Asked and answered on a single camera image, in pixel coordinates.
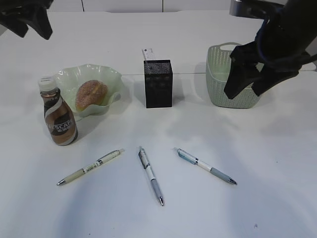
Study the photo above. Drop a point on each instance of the green wavy glass plate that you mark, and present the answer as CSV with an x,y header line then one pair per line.
x,y
70,79

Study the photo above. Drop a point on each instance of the green woven plastic basket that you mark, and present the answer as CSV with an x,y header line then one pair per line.
x,y
218,66

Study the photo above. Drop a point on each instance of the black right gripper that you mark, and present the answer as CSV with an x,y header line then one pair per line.
x,y
280,44

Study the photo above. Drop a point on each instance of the grey pen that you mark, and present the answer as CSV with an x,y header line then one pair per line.
x,y
195,161
151,176

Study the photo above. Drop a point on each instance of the sugared bread roll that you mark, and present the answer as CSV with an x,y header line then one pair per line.
x,y
91,92

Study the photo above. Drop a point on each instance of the black mesh pen holder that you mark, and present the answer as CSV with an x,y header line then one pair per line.
x,y
158,77

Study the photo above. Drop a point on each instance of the brown Nescafe coffee bottle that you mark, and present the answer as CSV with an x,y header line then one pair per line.
x,y
58,116

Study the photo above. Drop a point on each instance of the clear plastic ruler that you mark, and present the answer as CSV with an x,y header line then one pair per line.
x,y
148,54

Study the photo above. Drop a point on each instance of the cream pen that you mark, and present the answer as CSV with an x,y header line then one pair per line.
x,y
103,160

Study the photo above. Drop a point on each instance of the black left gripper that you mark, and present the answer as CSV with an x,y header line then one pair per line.
x,y
34,13

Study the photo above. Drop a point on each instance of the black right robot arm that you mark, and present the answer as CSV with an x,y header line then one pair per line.
x,y
278,51

